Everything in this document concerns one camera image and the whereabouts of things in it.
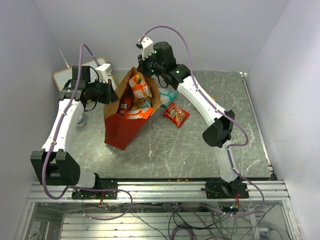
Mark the red Doritos chip bag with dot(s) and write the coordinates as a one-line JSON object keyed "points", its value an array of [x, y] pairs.
{"points": [[125, 104]]}

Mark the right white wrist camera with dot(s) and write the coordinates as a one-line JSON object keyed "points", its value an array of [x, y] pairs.
{"points": [[146, 45]]}

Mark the teal white snack packet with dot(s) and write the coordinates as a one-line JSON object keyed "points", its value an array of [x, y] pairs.
{"points": [[166, 97]]}

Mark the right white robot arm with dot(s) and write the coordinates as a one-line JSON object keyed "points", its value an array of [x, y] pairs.
{"points": [[158, 59]]}

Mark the red cookie snack packet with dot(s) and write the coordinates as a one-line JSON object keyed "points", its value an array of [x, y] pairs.
{"points": [[176, 114]]}

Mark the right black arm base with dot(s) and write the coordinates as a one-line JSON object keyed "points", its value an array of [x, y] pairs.
{"points": [[217, 188]]}

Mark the large gold brown snack bag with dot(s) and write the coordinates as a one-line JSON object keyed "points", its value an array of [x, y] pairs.
{"points": [[141, 103]]}

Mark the aluminium frame rail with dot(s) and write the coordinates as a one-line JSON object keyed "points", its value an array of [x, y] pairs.
{"points": [[170, 192]]}

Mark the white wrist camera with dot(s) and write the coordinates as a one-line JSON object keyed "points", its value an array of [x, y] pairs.
{"points": [[146, 45], [103, 71]]}

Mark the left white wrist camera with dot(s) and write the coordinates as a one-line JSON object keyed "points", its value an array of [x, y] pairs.
{"points": [[103, 71]]}

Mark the Fox's candy bag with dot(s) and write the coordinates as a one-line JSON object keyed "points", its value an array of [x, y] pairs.
{"points": [[138, 113]]}

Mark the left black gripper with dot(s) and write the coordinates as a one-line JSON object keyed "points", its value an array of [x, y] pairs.
{"points": [[111, 96]]}

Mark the orange snack packet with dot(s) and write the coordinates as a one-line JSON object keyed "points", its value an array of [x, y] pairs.
{"points": [[139, 87]]}

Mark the red brown paper bag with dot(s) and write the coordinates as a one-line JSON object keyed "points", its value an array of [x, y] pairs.
{"points": [[120, 130]]}

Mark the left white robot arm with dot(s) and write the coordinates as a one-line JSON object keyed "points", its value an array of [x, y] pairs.
{"points": [[53, 164]]}

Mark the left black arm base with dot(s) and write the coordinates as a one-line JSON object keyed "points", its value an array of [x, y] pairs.
{"points": [[104, 188]]}

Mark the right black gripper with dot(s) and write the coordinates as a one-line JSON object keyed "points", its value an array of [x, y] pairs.
{"points": [[142, 66]]}

